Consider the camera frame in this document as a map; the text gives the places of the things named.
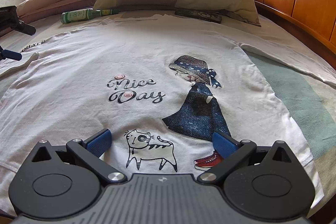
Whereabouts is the white printed t-shirt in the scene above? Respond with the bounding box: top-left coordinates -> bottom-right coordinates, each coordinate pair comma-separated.
0,12 -> 336,217

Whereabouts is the green glass bottle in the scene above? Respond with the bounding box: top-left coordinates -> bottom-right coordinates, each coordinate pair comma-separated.
60,9 -> 119,24

